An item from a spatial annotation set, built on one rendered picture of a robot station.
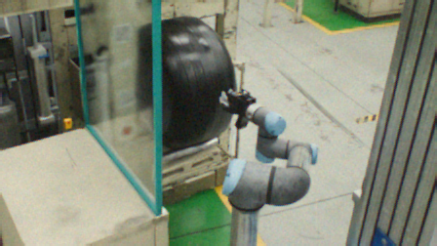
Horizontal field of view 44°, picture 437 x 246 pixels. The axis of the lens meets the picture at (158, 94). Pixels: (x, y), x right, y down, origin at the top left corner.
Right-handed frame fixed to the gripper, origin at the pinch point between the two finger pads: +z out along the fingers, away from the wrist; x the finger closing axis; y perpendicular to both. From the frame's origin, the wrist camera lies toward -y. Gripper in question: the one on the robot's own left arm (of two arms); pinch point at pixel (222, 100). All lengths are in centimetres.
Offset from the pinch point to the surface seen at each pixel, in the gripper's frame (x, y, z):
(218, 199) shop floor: -50, -114, 82
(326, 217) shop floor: -100, -120, 36
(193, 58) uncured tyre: 7.8, 17.6, 8.5
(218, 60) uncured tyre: -3.1, 14.9, 6.5
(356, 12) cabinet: -378, -83, 274
